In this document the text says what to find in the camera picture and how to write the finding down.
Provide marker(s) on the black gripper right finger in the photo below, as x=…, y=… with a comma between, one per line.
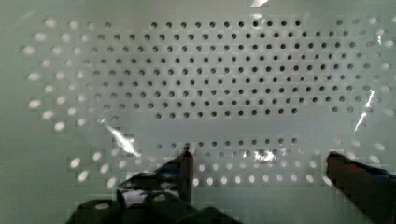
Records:
x=371, y=189

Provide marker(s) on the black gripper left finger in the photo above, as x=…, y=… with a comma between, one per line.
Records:
x=174, y=177

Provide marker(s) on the mint green plastic strainer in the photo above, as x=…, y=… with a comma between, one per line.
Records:
x=259, y=91

